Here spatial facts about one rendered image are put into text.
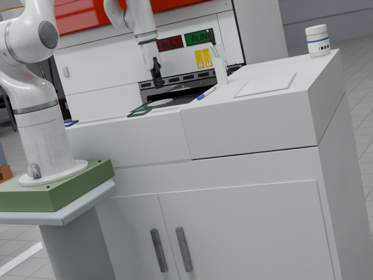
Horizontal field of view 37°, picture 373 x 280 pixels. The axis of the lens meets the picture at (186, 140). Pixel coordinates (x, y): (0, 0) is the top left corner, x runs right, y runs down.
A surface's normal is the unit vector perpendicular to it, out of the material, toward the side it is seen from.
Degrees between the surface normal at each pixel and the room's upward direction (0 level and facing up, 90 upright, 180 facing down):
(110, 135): 90
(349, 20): 90
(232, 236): 90
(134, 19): 90
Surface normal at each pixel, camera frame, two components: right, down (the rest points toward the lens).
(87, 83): -0.37, 0.30
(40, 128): 0.21, 0.16
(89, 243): 0.63, 0.04
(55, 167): 0.41, 0.11
